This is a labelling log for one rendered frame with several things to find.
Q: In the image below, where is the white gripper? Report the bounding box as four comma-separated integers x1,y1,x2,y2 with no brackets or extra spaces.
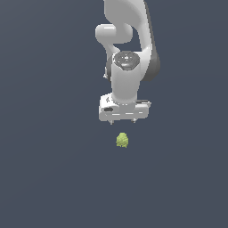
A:
98,93,152,126

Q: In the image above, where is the small green lumpy object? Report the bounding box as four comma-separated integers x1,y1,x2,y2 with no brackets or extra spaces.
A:
115,132,130,149

